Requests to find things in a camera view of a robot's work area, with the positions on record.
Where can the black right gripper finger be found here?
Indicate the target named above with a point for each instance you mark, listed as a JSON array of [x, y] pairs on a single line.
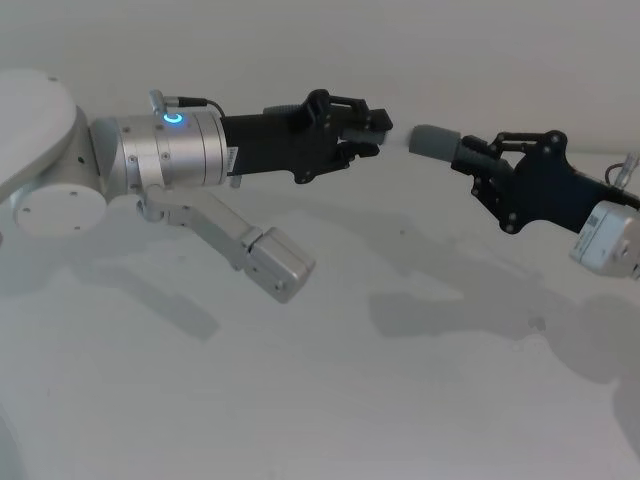
[[435, 141], [487, 177]]

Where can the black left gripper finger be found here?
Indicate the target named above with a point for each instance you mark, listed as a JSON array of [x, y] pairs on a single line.
[[357, 151], [377, 121]]

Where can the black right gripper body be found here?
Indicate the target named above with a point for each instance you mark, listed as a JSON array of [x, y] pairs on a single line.
[[545, 185]]

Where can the white table cloth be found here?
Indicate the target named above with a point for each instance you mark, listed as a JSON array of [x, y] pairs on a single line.
[[320, 400]]

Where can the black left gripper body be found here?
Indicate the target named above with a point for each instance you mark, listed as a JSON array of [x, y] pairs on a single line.
[[280, 145]]

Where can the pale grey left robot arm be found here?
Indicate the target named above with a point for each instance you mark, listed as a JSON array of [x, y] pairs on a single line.
[[150, 150]]

